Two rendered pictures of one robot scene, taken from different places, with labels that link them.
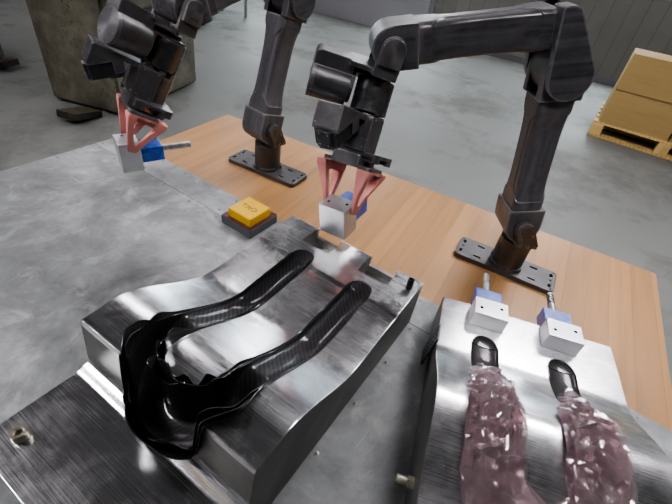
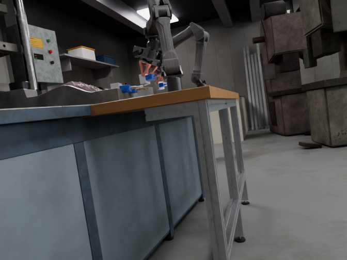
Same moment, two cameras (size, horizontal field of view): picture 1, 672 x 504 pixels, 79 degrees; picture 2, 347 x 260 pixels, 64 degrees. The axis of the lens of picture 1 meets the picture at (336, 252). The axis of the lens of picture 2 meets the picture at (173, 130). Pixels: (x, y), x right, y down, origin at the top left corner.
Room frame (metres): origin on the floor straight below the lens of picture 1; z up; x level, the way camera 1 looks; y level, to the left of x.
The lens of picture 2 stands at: (0.53, -1.55, 0.73)
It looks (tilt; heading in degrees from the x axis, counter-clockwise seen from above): 4 degrees down; 85
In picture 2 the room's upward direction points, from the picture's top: 8 degrees counter-clockwise
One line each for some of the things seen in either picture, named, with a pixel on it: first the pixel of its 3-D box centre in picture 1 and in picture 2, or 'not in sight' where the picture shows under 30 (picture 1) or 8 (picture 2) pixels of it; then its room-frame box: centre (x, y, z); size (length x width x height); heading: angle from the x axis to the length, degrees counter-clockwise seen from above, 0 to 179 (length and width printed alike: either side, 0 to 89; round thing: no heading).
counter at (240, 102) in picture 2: not in sight; (226, 116); (2.39, 4.74, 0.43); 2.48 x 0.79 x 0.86; 67
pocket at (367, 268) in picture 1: (376, 278); not in sight; (0.49, -0.07, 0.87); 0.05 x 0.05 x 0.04; 61
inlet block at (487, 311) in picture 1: (486, 300); (133, 90); (0.50, -0.26, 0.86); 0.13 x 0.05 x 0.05; 168
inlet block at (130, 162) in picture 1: (155, 148); (164, 84); (0.70, 0.37, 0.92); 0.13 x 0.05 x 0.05; 129
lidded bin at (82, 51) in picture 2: not in sight; (81, 55); (-0.53, 4.34, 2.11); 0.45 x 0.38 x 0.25; 67
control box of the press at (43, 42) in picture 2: not in sight; (48, 129); (-0.19, 0.62, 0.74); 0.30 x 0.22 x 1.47; 61
